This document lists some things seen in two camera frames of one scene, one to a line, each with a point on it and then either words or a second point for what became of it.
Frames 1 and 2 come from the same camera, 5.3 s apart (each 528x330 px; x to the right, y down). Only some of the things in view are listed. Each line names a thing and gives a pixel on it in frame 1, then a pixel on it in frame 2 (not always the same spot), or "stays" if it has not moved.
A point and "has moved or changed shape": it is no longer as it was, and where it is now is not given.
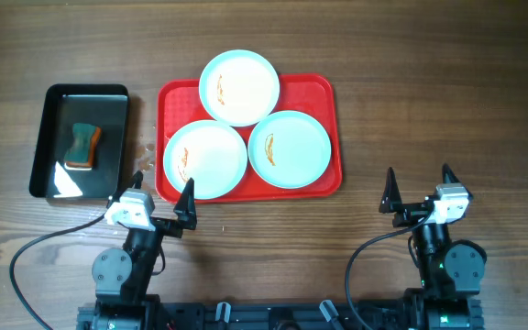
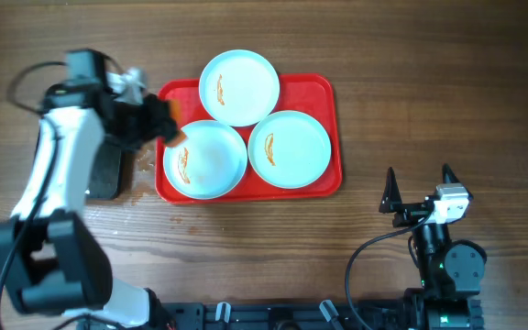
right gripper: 392,203 stays
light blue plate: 290,149 stays
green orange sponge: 82,154 has moved or changed shape
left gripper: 162,223 -> 155,119
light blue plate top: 239,88 stays
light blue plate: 213,153 stays
